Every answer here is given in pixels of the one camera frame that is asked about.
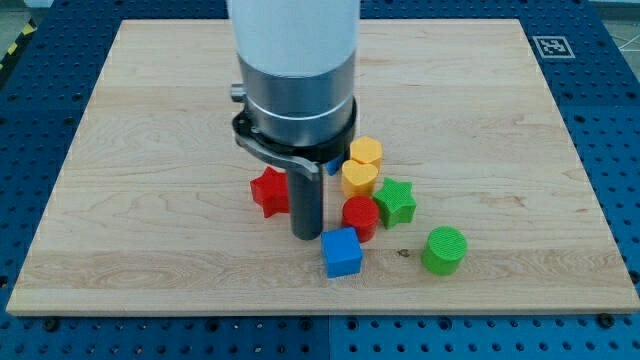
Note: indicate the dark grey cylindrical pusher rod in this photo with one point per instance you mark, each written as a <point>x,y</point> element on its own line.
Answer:
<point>305,204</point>

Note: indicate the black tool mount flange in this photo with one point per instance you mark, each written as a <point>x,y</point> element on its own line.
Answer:
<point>302,159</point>

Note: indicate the blue cube block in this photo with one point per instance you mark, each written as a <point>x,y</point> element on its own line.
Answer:
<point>342,253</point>

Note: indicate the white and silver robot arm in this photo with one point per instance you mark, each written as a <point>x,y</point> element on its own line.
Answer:
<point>297,63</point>

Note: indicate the blue block behind rod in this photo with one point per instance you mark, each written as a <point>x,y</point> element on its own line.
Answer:
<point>334,165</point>

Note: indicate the red star block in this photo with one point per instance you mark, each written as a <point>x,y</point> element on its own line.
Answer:
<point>270,192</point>

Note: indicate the yellow heart block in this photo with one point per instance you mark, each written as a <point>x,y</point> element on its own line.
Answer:
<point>358,179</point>

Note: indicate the yellow hexagon block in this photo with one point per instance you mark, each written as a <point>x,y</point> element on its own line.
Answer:
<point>367,150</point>

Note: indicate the red cylinder block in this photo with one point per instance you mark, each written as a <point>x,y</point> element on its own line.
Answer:
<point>361,213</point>

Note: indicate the green star block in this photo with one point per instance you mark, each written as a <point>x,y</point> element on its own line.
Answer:
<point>395,202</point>

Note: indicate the green cylinder block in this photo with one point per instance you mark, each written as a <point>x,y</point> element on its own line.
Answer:
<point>444,250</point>

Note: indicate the wooden board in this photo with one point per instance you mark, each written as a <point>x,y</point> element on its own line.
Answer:
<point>152,213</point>

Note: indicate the white fiducial marker tag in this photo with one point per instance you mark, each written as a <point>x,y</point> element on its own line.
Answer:
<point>553,47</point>

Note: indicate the black board corner bolt left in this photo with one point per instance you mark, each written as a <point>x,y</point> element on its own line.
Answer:
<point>50,324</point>

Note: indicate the black board corner bolt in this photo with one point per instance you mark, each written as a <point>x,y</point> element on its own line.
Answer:
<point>605,320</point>
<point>50,324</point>

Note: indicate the black board corner bolt right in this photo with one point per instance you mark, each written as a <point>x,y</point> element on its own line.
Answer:
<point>605,320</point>

